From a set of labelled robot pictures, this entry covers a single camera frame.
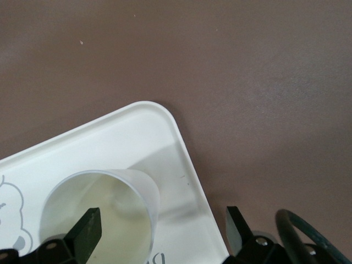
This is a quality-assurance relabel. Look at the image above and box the cream bear print tray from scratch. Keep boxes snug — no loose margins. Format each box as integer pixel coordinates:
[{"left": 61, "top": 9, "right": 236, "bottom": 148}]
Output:
[{"left": 0, "top": 100, "right": 231, "bottom": 264}]

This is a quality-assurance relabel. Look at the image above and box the brown table mat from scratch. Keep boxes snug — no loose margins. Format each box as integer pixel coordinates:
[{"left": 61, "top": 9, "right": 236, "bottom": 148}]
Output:
[{"left": 0, "top": 0, "right": 352, "bottom": 264}]

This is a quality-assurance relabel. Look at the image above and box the white plastic cup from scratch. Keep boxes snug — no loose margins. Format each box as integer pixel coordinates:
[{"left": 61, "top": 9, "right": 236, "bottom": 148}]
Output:
[{"left": 39, "top": 169, "right": 161, "bottom": 264}]

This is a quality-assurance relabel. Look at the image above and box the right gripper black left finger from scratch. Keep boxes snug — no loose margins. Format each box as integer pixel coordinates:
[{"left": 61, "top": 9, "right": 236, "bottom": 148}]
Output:
[{"left": 35, "top": 207, "right": 103, "bottom": 264}]

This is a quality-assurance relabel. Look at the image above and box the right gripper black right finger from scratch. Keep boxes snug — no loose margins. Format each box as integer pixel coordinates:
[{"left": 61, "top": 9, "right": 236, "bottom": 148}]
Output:
[{"left": 225, "top": 205, "right": 279, "bottom": 264}]

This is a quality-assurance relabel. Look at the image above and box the dark arm cable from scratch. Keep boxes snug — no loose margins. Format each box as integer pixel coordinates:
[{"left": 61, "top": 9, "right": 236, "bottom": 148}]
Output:
[{"left": 274, "top": 208, "right": 352, "bottom": 264}]

